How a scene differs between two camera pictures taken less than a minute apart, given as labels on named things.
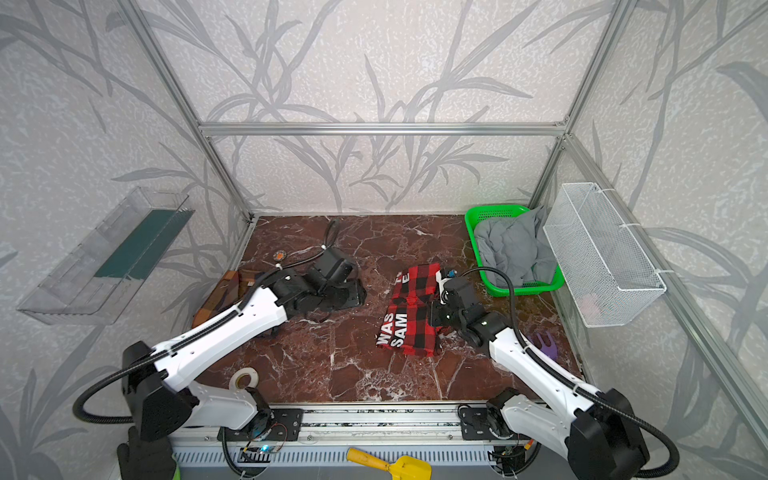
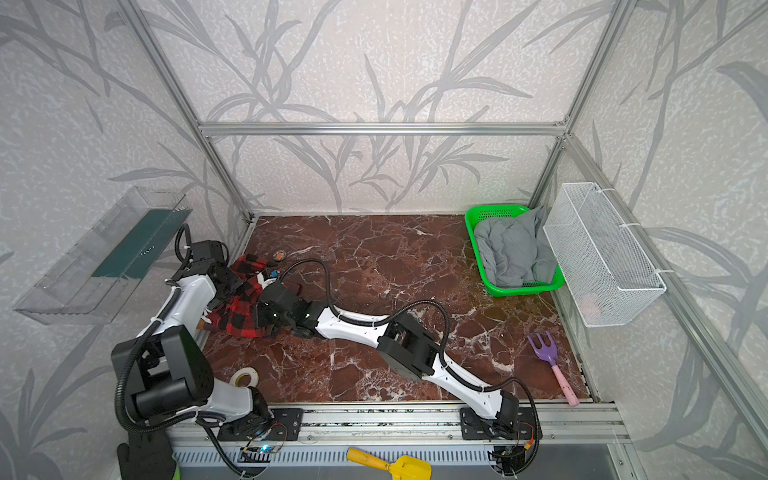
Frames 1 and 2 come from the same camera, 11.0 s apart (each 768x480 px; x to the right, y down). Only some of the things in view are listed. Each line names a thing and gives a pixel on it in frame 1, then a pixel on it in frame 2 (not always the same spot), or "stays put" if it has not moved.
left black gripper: (347, 288) → (238, 282)
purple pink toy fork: (549, 348) stays put
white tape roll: (254, 379) stays put
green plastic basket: (498, 212) stays put
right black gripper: (447, 297) → (267, 311)
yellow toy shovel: (401, 468) stays put
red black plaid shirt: (408, 324) → (238, 315)
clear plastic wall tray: (99, 274) stays put
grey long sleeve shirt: (519, 246) stays put
